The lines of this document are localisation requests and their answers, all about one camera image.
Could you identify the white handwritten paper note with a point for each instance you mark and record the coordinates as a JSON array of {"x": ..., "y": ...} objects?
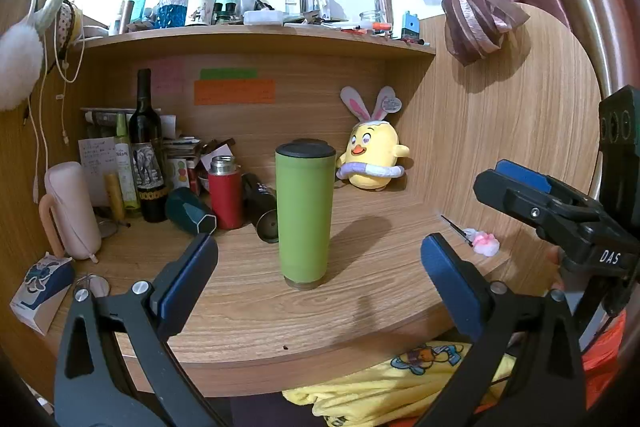
[{"x": 95, "y": 167}]

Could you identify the blue faceted glass bottle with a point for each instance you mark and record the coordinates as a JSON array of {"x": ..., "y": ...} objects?
[{"x": 172, "y": 9}]

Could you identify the red thermos flask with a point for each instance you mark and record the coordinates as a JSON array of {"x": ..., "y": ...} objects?
[{"x": 225, "y": 199}]

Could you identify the white fluffy earmuffs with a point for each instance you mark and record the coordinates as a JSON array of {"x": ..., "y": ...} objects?
[{"x": 17, "y": 62}]

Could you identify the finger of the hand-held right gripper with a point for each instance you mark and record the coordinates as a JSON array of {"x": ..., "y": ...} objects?
[
  {"x": 535, "y": 210},
  {"x": 521, "y": 174}
]

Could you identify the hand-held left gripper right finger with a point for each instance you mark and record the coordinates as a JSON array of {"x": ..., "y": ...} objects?
[{"x": 450, "y": 288}]

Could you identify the pile of small boxes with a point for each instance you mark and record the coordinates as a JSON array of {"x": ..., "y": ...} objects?
[{"x": 187, "y": 157}]

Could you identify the rolled paper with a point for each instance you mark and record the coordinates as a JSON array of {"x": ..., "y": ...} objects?
[{"x": 107, "y": 115}]

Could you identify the green sticky note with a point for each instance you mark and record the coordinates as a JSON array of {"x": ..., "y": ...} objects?
[{"x": 229, "y": 74}]

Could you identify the black pen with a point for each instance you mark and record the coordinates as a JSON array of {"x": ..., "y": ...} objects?
[{"x": 456, "y": 229}]

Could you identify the orange cloth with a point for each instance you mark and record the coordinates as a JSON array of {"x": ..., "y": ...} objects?
[{"x": 612, "y": 357}]

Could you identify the blue plastic bottle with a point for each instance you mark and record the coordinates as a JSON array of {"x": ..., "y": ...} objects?
[{"x": 137, "y": 4}]

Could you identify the wooden shelf board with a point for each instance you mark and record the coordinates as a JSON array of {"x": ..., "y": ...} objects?
[{"x": 250, "y": 38}]

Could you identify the green tumbler cup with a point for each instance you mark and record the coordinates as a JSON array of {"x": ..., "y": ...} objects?
[{"x": 304, "y": 217}]

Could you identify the small glass jar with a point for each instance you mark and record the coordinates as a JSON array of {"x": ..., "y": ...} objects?
[{"x": 370, "y": 19}]

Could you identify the pink and white eraser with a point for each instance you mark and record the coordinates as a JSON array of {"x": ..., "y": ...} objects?
[{"x": 486, "y": 244}]

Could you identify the yellow printed cloth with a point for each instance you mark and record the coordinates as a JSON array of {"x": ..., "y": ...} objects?
[{"x": 380, "y": 387}]

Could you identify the yellow chick plush toy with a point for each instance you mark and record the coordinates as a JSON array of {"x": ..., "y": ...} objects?
[{"x": 372, "y": 152}]

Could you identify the flat white box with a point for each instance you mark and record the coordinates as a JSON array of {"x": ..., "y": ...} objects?
[{"x": 263, "y": 17}]

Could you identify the orange marker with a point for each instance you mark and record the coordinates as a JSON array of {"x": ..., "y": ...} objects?
[{"x": 382, "y": 26}]

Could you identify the yellow-green bottle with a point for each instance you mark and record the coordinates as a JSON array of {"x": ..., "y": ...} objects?
[{"x": 122, "y": 157}]

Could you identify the orange sticky note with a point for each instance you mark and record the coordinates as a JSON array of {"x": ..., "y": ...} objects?
[{"x": 234, "y": 92}]

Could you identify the dark green cup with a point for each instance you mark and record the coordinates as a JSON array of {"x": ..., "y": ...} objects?
[{"x": 187, "y": 209}]

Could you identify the yellow tube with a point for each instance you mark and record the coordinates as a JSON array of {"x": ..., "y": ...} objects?
[{"x": 114, "y": 197}]

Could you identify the white and blue tissue box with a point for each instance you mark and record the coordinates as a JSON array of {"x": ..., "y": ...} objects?
[{"x": 40, "y": 292}]

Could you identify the blue and black stamp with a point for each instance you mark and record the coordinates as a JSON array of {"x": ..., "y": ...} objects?
[{"x": 410, "y": 26}]

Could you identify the jar of brown sticks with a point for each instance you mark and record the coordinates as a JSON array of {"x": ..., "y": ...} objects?
[{"x": 383, "y": 6}]

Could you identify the pink sticky note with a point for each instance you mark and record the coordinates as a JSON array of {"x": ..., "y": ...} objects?
[{"x": 167, "y": 77}]

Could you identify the dark wine bottle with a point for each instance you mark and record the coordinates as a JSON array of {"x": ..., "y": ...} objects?
[{"x": 146, "y": 147}]

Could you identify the black tumbler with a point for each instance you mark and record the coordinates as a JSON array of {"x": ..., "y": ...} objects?
[{"x": 260, "y": 207}]

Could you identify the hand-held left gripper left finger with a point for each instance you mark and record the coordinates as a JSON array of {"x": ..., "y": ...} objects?
[{"x": 184, "y": 288}]

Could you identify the dotted headband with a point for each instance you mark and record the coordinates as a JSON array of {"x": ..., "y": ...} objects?
[{"x": 67, "y": 24}]

